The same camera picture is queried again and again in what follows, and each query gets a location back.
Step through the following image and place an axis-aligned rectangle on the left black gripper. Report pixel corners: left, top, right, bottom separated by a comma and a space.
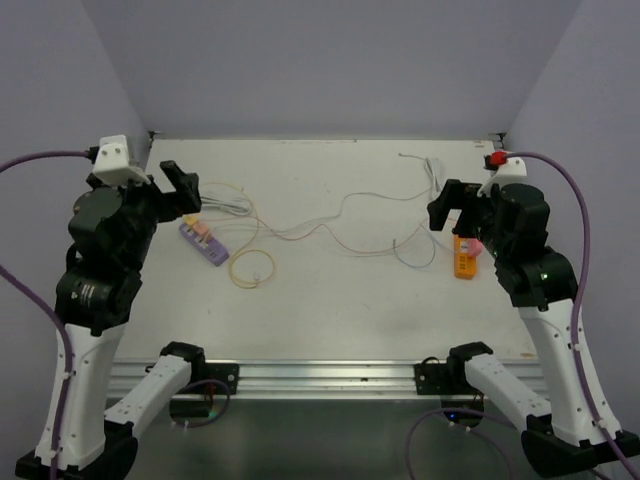
90, 158, 201, 268

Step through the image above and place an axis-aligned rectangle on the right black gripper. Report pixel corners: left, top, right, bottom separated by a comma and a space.
427, 177, 511, 259

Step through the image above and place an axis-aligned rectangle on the yellow usb cable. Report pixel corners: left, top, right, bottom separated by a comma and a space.
199, 182, 277, 291

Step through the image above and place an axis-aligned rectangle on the pink usb cable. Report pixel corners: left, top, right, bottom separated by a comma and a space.
207, 209, 459, 259

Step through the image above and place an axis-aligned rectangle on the white usb cable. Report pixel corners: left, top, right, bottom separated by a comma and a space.
207, 187, 439, 244

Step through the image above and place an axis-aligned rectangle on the pink charger plug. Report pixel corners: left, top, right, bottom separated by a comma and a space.
192, 221, 210, 237

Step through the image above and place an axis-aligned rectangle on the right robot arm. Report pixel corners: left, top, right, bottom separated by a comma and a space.
427, 179, 639, 478

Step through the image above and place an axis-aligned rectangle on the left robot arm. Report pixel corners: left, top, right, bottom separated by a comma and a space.
15, 161, 208, 479

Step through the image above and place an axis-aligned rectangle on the pink plug on orange strip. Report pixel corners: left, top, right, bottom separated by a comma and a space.
460, 238, 483, 258

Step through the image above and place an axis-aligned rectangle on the orange strip white power cord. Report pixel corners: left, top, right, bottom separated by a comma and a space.
423, 156, 445, 194

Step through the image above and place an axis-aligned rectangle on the purple strip white power cord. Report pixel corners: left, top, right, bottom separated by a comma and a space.
198, 194, 254, 217

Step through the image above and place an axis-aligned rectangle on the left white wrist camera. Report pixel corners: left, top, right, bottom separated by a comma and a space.
92, 135, 150, 187

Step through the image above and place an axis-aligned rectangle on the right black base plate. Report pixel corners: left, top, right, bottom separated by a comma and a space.
413, 356, 480, 396

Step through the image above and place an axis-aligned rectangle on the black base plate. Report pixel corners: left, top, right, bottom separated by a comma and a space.
413, 356, 480, 396
179, 361, 240, 395

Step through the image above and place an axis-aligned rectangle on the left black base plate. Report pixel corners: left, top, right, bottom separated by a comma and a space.
179, 361, 240, 395

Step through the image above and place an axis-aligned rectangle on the aluminium mounting rail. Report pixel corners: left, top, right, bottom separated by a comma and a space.
107, 359, 548, 400

